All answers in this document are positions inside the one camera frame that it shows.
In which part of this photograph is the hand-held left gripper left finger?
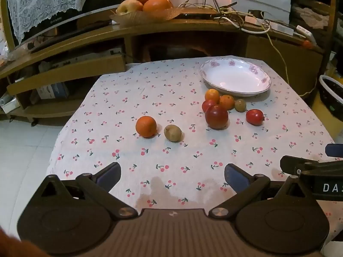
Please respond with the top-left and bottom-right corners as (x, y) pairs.
(35, 162), (138, 219)

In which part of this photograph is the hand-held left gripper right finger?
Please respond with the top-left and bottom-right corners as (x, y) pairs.
(208, 163), (314, 219)

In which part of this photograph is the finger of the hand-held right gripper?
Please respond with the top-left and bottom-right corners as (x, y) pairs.
(280, 155), (343, 176)
(325, 143), (343, 157)

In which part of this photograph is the small red apple with stem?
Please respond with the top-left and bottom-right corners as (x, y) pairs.
(246, 109), (265, 126)

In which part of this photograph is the large orange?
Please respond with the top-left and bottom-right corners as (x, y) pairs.
(135, 116), (157, 139)

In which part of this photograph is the large red apple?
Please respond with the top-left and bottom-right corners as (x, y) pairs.
(205, 105), (229, 130)

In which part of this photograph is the large brown kiwi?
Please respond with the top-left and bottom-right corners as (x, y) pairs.
(164, 125), (182, 142)

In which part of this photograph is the small orange with stem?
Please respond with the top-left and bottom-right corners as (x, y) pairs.
(219, 95), (235, 111)

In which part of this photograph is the white floral plate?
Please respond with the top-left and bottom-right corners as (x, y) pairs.
(199, 58), (272, 97)

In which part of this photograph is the black basket with white rim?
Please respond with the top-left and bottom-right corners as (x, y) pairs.
(318, 74), (343, 113)

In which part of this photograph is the cherry print tablecloth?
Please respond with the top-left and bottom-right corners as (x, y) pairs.
(46, 56), (343, 220)

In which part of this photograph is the blue and white box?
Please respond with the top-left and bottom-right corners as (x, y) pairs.
(36, 82), (70, 100)

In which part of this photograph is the white plug adapter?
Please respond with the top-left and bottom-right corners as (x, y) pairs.
(295, 25), (314, 40)

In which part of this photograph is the white power strip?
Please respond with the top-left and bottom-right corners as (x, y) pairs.
(246, 16), (295, 36)

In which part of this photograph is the wooden television cabinet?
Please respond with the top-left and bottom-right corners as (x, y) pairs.
(0, 5), (330, 125)

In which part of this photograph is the glass fruit dish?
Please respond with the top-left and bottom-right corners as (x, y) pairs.
(109, 7), (185, 27)

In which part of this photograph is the yellow apple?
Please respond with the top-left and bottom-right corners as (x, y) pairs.
(116, 0), (144, 16)

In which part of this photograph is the black router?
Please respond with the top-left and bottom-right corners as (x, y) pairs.
(177, 0), (239, 20)

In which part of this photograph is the white lace cloth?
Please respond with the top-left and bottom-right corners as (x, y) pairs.
(7, 0), (93, 43)

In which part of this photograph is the yellow cable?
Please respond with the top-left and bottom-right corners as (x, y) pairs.
(264, 23), (318, 97)

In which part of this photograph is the white cable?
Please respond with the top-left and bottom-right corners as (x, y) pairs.
(214, 16), (271, 34)

